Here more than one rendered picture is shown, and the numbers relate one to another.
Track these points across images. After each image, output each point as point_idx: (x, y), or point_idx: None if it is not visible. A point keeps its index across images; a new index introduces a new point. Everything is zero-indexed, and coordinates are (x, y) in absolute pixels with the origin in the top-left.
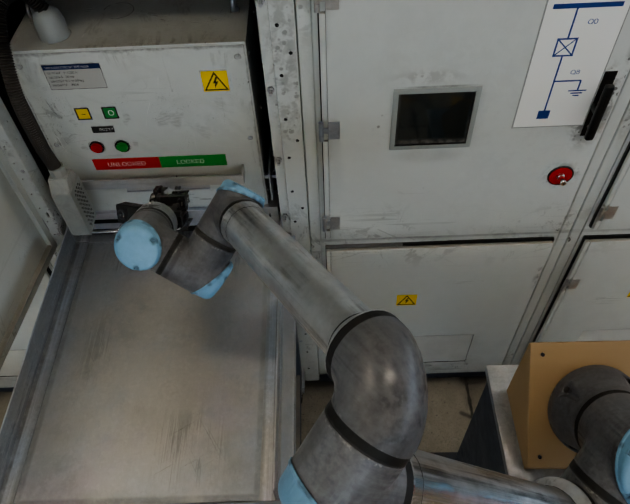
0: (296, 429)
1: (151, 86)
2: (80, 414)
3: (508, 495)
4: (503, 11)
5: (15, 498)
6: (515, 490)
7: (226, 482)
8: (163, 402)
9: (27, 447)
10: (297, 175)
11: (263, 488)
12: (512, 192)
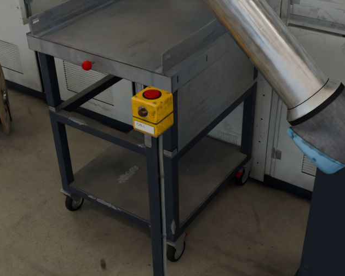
0: (223, 177)
1: None
2: (96, 25)
3: (269, 9)
4: None
5: (44, 36)
6: (278, 17)
7: (143, 62)
8: (138, 33)
9: (63, 25)
10: None
11: (159, 68)
12: None
